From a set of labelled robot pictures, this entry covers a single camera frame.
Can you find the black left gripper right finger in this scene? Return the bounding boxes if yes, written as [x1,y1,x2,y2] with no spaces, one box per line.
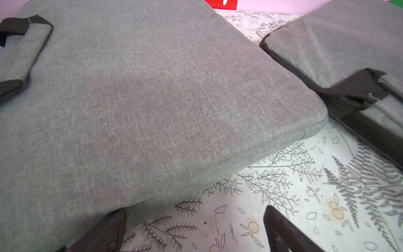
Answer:
[263,205,324,252]

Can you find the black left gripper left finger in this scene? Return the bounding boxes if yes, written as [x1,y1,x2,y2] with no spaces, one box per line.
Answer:
[58,209,127,252]

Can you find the floral patterned table mat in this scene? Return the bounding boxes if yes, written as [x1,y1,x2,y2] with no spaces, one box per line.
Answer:
[121,8,403,252]

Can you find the grey laptop bag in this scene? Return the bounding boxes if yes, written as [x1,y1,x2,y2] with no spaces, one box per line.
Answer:
[260,1,403,168]
[1,1,328,252]

